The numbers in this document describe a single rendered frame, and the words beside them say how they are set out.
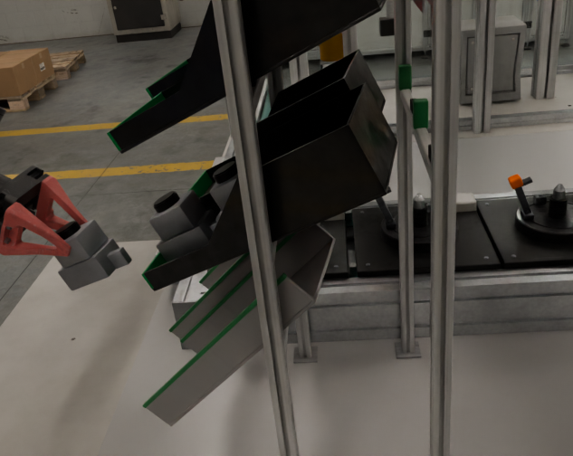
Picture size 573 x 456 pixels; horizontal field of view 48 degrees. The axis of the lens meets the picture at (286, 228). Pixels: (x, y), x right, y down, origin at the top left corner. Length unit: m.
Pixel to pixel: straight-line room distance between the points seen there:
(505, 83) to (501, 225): 1.06
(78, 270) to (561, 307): 0.76
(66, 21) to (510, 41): 8.21
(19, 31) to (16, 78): 3.83
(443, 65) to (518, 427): 0.60
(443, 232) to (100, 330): 0.82
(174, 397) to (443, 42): 0.50
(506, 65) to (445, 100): 1.68
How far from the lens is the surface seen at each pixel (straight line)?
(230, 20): 0.53
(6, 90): 6.44
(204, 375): 0.76
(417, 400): 1.01
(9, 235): 0.79
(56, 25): 9.94
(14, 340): 1.32
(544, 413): 1.02
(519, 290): 1.11
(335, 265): 1.11
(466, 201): 1.28
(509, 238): 1.20
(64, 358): 1.23
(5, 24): 10.24
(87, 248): 0.76
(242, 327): 0.69
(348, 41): 1.26
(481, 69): 1.94
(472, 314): 1.11
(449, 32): 0.54
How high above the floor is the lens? 1.56
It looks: 28 degrees down
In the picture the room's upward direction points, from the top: 7 degrees counter-clockwise
